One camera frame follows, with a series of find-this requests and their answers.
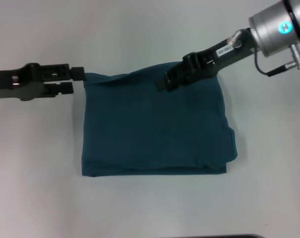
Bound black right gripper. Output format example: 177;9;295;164
156;28;259;92

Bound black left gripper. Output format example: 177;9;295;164
0;63;86;102

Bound teal blue printed t-shirt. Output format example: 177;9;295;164
80;61;239;177

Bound silver plug on right gripper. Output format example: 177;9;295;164
227;29;242;48

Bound thin grey plug cable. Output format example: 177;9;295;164
253;48;293;76

